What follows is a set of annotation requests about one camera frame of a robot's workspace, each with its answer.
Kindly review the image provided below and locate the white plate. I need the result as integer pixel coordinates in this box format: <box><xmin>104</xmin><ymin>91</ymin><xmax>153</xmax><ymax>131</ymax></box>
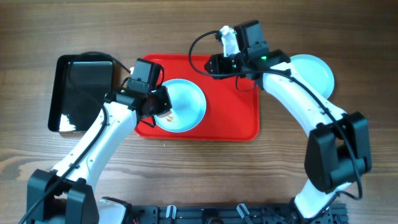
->
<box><xmin>290</xmin><ymin>54</ymin><xmax>335</xmax><ymax>99</ymax></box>
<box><xmin>155</xmin><ymin>78</ymin><xmax>206</xmax><ymax>133</ymax></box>

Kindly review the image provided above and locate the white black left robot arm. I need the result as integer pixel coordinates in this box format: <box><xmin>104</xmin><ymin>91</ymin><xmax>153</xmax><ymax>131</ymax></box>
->
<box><xmin>21</xmin><ymin>86</ymin><xmax>172</xmax><ymax>223</ymax></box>

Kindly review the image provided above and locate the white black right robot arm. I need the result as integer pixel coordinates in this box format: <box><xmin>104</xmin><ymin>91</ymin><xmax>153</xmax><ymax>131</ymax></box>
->
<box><xmin>204</xmin><ymin>50</ymin><xmax>372</xmax><ymax>223</ymax></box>

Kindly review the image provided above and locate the red plastic tray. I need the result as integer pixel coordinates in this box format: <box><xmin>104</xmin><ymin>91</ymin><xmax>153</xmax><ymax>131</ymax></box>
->
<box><xmin>135</xmin><ymin>54</ymin><xmax>259</xmax><ymax>141</ymax></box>

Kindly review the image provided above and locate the black rectangular water tray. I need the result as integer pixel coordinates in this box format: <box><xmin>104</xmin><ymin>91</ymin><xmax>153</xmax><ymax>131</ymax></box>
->
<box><xmin>47</xmin><ymin>55</ymin><xmax>114</xmax><ymax>133</ymax></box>

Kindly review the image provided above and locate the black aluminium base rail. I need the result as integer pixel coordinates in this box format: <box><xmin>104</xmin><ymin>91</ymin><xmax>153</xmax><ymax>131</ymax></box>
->
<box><xmin>99</xmin><ymin>198</ymin><xmax>348</xmax><ymax>224</ymax></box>

